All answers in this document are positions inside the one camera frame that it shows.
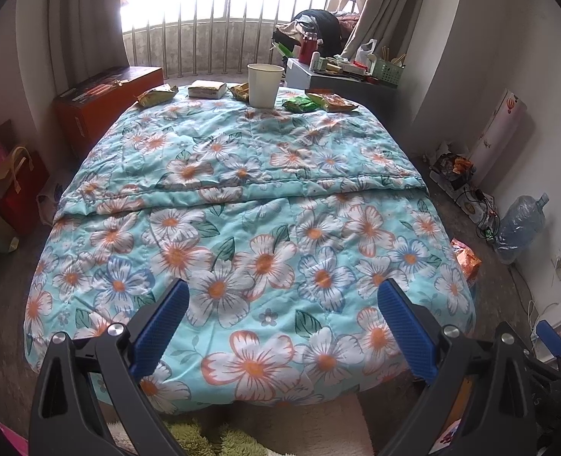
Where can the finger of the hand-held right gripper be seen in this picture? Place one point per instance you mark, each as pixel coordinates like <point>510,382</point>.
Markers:
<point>551,339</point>

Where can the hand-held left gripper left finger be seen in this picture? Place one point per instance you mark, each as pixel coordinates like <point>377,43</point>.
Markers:
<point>161,327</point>

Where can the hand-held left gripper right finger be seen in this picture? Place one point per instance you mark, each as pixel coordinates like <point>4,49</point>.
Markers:
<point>406,332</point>

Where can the shiny orange floor packet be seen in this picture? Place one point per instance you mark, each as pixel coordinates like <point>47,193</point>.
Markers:
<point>468,261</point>

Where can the clear water jug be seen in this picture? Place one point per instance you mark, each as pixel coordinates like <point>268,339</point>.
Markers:
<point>520,230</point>

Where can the green shaggy rug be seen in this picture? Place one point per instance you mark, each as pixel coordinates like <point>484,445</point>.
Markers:
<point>199,439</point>

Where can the white power strip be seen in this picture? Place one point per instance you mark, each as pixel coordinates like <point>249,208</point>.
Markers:
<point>473,209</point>

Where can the floral blue blanket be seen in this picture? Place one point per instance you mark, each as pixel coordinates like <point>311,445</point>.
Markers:
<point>261,199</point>

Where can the crumpled snack wrappers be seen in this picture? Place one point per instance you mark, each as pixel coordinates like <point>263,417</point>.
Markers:
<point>451,168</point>

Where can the red gift bag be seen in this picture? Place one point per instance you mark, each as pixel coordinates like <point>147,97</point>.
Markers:
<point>21,194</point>

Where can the white pink-print board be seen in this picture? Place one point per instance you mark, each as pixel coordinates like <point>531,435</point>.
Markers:
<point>499,133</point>

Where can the orange cardboard box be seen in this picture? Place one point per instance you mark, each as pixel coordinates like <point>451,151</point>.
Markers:
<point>100,109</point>

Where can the golden snack packet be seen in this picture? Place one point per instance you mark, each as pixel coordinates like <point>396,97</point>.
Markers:
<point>157,96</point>

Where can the orange snack packet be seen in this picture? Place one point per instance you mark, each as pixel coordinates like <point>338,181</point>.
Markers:
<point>332,102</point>

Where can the small yellow snack packet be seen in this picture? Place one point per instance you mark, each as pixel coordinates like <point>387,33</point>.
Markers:
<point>240,92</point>

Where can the small green snack packet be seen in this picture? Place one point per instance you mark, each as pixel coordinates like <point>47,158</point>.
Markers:
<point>302,104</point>

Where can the grey cabinet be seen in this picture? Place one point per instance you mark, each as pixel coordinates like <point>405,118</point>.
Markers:
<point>337,83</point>

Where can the green plastic basket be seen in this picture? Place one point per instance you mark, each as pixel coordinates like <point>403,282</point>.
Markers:
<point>389,71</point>

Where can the white paper cup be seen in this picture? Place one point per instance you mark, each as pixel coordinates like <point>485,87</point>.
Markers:
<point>265,85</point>

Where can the red flask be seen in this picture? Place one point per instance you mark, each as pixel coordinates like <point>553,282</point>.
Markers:
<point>309,47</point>

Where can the metal balcony railing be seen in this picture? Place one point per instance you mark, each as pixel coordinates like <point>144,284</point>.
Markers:
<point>223,28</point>

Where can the grey left curtain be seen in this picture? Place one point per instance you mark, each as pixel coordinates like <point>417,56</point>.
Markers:
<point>85,19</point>

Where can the grey curtain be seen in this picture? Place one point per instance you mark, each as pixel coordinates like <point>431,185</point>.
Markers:
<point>380,9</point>
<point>85,19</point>

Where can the dark clothes pile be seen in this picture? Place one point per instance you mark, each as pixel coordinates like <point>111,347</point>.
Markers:
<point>318,21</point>

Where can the grey right curtain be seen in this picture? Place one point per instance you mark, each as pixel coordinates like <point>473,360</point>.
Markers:
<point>380,9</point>

